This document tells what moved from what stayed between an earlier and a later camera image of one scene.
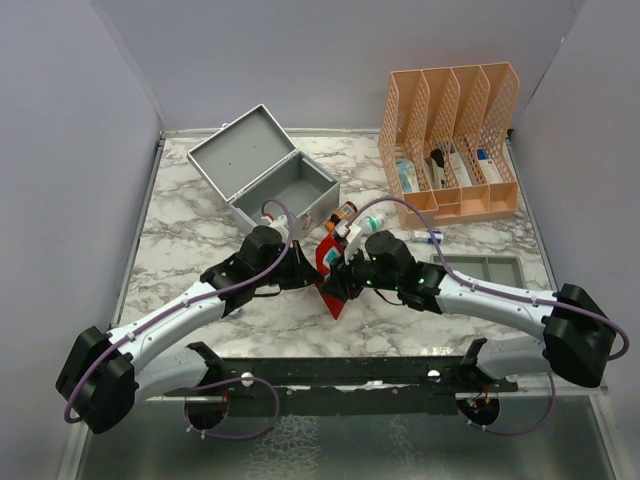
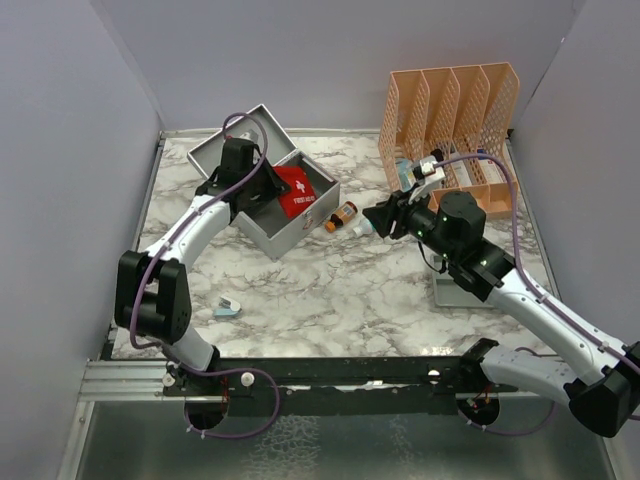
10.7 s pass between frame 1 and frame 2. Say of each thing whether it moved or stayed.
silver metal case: stayed
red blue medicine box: stayed
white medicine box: stayed
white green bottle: stayed
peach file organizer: stayed
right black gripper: moved
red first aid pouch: moved
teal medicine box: stayed
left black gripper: moved
